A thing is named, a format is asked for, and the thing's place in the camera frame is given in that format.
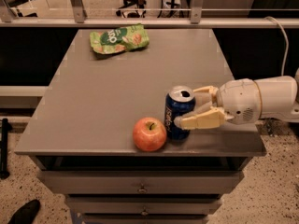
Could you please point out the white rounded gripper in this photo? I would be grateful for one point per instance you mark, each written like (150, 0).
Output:
(239, 101)

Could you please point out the blue pepsi can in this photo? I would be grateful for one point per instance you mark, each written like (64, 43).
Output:
(179, 101)

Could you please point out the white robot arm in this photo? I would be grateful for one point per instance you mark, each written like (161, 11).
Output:
(279, 98)

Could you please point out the red yellow apple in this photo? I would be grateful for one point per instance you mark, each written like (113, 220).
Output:
(149, 134)

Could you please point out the green chip bag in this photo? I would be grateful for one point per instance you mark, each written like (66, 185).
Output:
(120, 39)

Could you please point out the grey drawer cabinet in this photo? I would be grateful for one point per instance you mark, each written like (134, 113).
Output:
(84, 121)

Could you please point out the black office chair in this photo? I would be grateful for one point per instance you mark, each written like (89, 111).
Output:
(140, 9)

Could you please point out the middle grey drawer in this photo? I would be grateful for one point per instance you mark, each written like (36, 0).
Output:
(147, 205)

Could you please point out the grey drawer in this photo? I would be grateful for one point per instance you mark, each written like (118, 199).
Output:
(147, 205)
(150, 219)
(140, 182)

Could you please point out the bottom grey drawer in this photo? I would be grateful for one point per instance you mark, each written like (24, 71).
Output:
(150, 219)

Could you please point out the top grey drawer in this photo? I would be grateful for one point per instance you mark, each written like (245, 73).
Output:
(140, 182)

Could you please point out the black floor stand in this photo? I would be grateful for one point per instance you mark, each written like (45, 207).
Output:
(5, 128)

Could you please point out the black shoe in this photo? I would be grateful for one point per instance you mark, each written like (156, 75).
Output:
(26, 214)

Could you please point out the metal railing frame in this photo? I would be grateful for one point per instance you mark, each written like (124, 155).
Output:
(179, 14)

